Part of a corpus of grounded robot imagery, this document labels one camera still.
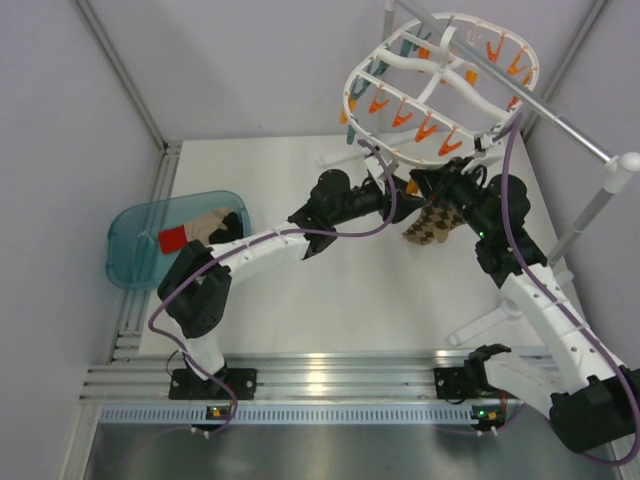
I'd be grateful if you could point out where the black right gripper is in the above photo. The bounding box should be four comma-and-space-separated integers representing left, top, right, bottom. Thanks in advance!
412, 156, 494, 239

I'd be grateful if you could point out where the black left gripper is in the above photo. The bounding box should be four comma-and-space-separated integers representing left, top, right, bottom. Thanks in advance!
329, 173, 425, 225

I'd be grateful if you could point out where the orange clip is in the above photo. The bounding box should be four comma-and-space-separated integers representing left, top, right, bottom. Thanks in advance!
405, 178, 420, 196

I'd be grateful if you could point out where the brown argyle sock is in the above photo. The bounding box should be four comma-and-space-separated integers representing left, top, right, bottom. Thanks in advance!
403, 205, 466, 245

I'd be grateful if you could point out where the white round clip hanger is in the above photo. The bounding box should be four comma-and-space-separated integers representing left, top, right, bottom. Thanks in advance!
340, 17, 531, 169

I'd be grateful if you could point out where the beige sock with red cuff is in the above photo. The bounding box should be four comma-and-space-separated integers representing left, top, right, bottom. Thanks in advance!
158, 207, 233, 254

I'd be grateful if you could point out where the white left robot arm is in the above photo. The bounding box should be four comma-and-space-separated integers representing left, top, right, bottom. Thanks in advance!
157, 169, 425, 397

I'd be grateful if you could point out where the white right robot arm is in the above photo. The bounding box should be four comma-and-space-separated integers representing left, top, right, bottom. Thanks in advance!
410, 158, 639, 454

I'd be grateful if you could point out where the metal drying rack stand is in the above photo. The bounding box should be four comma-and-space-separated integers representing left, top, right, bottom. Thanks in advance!
315, 0, 640, 346

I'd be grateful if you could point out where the black sock in basket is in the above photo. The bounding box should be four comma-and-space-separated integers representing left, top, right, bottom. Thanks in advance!
208, 211, 244, 244

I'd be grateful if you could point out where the teal plastic basket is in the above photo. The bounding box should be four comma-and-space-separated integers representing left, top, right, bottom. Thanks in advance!
106, 190, 252, 289

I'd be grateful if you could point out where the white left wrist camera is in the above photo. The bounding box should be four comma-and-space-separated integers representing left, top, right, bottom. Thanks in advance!
364, 149, 391, 182

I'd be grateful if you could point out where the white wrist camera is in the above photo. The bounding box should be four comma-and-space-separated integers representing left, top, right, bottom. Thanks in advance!
364, 149, 391, 182
473, 131, 505, 159

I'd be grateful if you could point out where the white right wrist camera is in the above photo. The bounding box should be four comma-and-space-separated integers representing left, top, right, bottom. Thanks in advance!
473, 131, 505, 159

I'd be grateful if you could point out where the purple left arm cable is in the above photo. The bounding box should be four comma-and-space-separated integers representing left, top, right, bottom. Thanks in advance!
148, 139, 399, 426

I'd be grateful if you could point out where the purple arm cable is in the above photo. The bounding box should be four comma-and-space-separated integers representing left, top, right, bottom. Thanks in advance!
492, 113, 636, 466
148, 139, 399, 426

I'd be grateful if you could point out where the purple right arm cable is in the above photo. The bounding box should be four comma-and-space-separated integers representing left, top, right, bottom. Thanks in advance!
492, 113, 636, 466

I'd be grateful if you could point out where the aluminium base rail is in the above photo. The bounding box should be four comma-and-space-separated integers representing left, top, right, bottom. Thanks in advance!
80, 350, 521, 430

